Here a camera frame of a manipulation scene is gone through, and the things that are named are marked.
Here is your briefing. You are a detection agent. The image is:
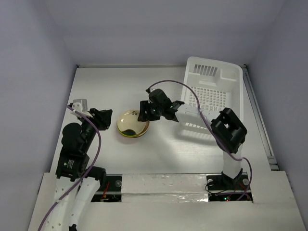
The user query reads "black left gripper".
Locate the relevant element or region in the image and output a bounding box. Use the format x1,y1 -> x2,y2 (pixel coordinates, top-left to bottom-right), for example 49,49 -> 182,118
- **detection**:
78,107 -> 112,151

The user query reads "green plate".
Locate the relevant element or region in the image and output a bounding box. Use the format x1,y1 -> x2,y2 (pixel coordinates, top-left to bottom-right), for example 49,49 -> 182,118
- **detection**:
119,129 -> 146,138

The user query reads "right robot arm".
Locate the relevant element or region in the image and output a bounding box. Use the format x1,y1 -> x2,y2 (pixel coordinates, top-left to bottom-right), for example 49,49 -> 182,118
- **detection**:
138,89 -> 247,189

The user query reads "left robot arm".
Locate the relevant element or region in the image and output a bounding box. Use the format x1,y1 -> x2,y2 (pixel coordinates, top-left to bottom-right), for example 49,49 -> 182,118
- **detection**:
38,103 -> 113,231

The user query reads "white plastic dish rack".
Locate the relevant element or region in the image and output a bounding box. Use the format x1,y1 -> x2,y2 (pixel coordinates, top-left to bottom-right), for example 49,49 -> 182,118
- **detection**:
183,57 -> 244,122

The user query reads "foil covered base bar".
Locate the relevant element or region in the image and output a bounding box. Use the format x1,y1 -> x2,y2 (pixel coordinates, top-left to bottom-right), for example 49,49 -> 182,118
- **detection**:
121,174 -> 208,203

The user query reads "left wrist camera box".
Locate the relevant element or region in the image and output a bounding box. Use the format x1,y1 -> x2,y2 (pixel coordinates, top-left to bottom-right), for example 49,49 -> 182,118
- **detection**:
68,99 -> 88,113

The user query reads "aluminium side rail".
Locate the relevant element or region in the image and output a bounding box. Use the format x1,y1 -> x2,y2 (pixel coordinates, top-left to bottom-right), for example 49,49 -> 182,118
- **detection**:
241,64 -> 280,171

